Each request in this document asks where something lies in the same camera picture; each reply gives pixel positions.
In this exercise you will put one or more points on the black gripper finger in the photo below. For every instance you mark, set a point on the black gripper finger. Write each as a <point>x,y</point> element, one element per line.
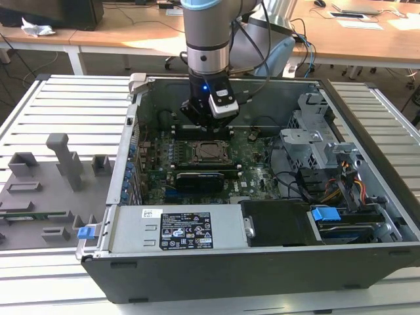
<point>187,111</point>

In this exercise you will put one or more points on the silver square CPU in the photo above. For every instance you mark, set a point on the silver square CPU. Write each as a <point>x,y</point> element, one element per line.
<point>210,151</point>

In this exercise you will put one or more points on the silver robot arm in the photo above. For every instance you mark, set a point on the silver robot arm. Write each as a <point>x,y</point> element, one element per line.
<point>205,33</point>

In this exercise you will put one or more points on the black RAM slot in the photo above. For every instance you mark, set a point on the black RAM slot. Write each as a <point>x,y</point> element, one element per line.
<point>206,168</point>
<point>183,134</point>
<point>182,128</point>
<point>183,131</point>
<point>206,164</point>
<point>183,138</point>

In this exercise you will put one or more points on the CPU socket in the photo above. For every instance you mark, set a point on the CPU socket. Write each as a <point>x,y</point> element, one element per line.
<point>191,144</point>

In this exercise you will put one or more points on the blue expansion slot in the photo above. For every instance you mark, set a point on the blue expansion slot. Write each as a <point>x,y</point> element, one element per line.
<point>174,196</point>

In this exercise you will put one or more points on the round coin battery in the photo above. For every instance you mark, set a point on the round coin battery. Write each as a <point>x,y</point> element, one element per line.
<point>253,135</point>

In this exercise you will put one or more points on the black graphics card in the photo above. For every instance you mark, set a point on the black graphics card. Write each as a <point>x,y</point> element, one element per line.
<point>200,183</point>

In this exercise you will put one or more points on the green motherboard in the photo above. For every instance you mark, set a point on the green motherboard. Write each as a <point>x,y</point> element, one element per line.
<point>249,170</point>

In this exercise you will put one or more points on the silver metal drive cage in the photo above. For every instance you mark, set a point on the silver metal drive cage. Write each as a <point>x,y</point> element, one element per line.
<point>305,141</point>

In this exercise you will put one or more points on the silver power supply unit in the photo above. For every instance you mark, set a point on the silver power supply unit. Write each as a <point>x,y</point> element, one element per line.
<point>131,229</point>

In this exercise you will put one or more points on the black plastic shroud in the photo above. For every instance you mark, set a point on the black plastic shroud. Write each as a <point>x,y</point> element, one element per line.
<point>279,223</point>

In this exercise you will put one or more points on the black computer mouse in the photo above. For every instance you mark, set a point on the black computer mouse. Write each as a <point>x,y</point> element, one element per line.
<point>320,3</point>

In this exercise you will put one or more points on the blue plastic latch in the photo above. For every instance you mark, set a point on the blue plastic latch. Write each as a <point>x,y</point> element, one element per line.
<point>85,232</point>

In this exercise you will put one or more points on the grey parts rack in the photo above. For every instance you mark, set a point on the grey parts rack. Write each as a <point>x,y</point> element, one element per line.
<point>49,197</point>

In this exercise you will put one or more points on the dark grey PC case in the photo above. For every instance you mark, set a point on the dark grey PC case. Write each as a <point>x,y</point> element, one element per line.
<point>197,279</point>

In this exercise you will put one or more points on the wooden desk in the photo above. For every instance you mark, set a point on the wooden desk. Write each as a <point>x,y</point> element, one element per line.
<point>33,39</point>
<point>361,42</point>

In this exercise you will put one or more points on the hard disk in blue carrier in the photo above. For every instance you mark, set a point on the hard disk in blue carrier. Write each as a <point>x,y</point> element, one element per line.
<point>325,215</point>

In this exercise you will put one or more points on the white crumpled cloth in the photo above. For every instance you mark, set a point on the white crumpled cloth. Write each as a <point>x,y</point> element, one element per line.
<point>36,28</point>

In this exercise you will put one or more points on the white paper sheet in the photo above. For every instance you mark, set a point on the white paper sheet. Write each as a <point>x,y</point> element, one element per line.
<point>405,23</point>
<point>361,25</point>

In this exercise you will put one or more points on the grey laptop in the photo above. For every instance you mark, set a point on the grey laptop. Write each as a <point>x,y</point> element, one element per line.
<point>356,8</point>

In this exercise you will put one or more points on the green RAM stick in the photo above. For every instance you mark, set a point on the green RAM stick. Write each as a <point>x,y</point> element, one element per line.
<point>33,215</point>

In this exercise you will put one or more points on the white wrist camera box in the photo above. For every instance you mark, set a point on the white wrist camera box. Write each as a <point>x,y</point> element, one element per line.
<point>224,106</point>

